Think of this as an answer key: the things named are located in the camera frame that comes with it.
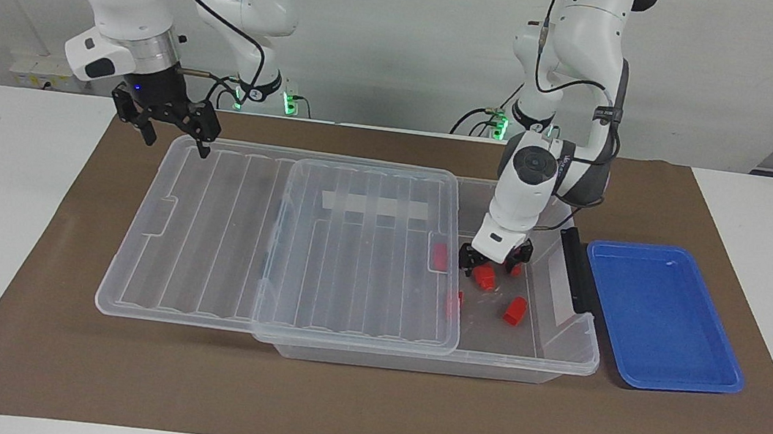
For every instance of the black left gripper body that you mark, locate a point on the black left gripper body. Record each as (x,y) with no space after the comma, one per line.
(491,263)

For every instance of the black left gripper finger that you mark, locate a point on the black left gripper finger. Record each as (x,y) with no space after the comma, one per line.
(515,264)
(467,264)

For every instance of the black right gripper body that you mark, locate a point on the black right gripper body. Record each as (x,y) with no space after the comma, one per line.
(158,97)

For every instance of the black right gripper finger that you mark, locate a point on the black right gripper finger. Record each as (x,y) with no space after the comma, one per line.
(203,144)
(148,132)

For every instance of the red plastic block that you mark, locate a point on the red plastic block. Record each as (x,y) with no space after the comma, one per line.
(516,270)
(454,303)
(484,279)
(514,311)
(440,257)

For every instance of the clear ribbed plastic lid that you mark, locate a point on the clear ribbed plastic lid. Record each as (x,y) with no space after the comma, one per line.
(207,239)

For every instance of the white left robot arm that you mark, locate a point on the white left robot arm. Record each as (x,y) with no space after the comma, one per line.
(586,35)

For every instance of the clear plastic storage box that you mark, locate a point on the clear plastic storage box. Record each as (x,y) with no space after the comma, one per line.
(535,331)

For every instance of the blue plastic tray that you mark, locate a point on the blue plastic tray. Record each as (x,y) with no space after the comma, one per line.
(662,317)

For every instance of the brown table mat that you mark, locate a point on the brown table mat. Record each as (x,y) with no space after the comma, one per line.
(363,406)

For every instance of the white wall socket strip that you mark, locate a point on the white wall socket strip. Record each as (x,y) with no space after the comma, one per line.
(43,68)

